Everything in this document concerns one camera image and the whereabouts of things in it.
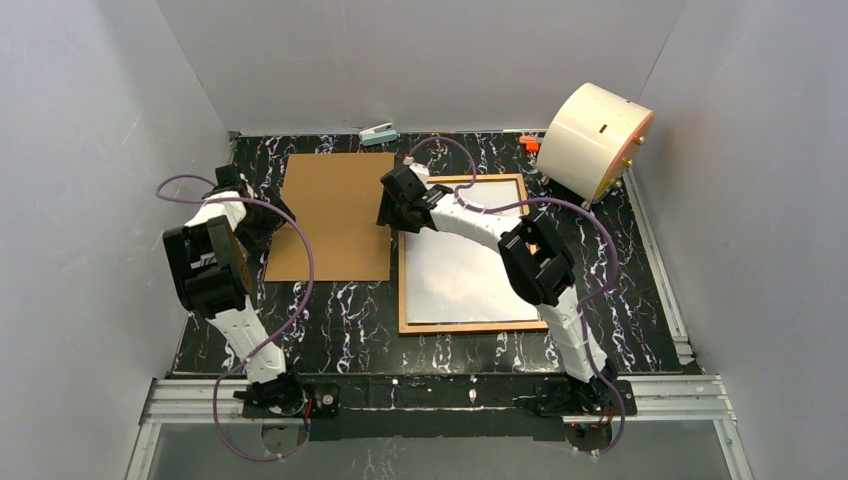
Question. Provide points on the printed photo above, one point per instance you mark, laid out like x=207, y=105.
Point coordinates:
x=464, y=265

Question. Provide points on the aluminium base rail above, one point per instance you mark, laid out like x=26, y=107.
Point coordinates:
x=440, y=427

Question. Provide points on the orange clip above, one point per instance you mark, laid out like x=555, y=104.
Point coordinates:
x=531, y=144

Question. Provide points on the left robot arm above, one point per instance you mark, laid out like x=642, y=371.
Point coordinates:
x=213, y=282

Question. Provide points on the teal white small device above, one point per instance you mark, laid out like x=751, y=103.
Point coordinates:
x=380, y=134

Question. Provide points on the wooden picture frame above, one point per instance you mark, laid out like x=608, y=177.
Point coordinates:
x=470, y=255

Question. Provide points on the brown backing board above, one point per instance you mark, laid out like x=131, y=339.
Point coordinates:
x=335, y=199

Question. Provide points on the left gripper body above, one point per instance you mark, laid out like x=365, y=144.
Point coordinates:
x=263, y=221

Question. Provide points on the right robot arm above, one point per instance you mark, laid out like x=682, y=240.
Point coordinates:
x=538, y=265

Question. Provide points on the white orange cylinder box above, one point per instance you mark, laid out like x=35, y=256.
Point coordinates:
x=592, y=141

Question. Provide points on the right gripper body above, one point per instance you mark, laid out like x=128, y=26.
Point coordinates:
x=398, y=206

